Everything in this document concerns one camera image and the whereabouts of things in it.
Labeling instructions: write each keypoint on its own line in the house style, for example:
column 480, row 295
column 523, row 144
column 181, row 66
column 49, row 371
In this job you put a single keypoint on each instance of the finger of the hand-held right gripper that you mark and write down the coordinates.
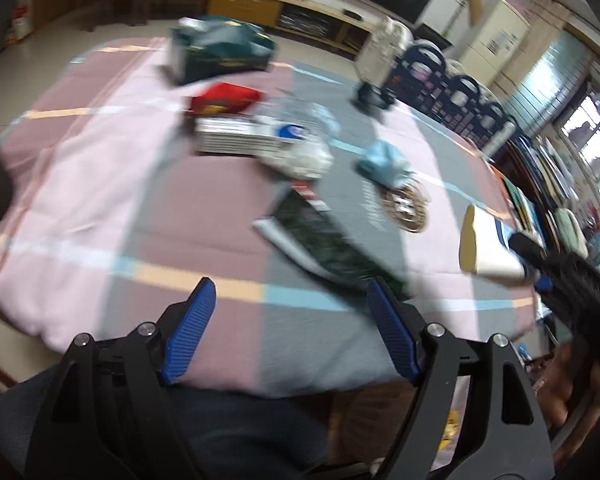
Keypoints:
column 543, row 283
column 527, row 249

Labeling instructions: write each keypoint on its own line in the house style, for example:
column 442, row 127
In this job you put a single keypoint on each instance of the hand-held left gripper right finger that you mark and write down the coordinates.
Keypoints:
column 392, row 330

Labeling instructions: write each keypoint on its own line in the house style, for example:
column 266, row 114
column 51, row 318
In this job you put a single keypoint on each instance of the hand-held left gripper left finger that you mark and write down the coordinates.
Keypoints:
column 190, row 330

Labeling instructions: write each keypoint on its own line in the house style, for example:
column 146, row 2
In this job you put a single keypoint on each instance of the white paper cup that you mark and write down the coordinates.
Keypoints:
column 485, row 250

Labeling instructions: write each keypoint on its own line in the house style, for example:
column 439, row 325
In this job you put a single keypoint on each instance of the dark green snack bag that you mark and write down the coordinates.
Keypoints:
column 325, row 240

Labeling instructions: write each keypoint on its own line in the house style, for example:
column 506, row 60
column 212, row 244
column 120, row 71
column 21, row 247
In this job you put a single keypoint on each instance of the blue face mask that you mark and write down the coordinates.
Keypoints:
column 382, row 165

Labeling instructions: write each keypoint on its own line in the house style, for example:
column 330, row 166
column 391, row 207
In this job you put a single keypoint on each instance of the clear zip bag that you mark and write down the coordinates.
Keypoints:
column 305, row 160

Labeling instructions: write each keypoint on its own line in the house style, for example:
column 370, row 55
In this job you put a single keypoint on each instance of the white medicine box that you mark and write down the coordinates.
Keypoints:
column 240, row 135

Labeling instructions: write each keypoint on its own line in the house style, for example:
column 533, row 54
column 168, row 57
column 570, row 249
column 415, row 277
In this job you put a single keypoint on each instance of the black bag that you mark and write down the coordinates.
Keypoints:
column 372, row 97

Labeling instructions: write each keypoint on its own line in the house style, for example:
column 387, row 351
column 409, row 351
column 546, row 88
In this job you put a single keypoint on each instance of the red snack packet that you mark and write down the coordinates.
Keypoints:
column 225, row 97

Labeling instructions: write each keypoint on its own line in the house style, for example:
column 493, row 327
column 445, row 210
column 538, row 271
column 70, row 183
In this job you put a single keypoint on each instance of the blue picture book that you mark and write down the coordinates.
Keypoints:
column 527, row 210

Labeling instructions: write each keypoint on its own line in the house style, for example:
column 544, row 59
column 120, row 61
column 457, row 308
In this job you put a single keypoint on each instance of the grey green cushion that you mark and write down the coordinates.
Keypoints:
column 572, row 232

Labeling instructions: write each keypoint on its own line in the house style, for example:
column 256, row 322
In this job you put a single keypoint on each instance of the stack of books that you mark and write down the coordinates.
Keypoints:
column 535, row 160

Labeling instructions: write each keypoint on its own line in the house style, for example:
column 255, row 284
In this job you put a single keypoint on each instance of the window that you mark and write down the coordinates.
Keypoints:
column 590, row 145

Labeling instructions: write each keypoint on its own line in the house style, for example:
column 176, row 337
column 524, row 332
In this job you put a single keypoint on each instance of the plaid tablecloth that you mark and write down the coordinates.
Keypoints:
column 130, row 200

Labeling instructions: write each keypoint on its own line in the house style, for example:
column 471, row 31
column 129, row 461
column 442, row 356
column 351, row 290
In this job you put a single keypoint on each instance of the navy playpen fence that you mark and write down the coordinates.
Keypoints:
column 450, row 92

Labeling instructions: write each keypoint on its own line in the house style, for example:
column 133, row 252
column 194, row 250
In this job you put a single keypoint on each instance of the white standing air conditioner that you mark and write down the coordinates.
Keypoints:
column 500, row 35

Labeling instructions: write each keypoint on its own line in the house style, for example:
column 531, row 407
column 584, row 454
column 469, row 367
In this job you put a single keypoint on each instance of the beige curtain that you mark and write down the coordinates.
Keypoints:
column 545, row 15

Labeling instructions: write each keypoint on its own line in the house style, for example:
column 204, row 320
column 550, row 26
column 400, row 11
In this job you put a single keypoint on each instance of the white playpen fence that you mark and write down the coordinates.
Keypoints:
column 385, row 50

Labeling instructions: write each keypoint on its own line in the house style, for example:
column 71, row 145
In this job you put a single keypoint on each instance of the green tissue box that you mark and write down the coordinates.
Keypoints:
column 220, row 52

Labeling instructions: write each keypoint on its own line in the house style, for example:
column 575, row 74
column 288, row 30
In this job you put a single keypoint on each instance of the black set-top box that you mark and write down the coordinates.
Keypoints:
column 352, row 13

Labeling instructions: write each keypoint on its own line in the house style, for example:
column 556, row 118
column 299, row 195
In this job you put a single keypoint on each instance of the yellow wooden television cabinet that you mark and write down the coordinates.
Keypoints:
column 245, row 5

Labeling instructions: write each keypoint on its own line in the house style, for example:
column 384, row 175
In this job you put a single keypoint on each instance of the red white bag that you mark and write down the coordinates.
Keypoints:
column 22, row 21

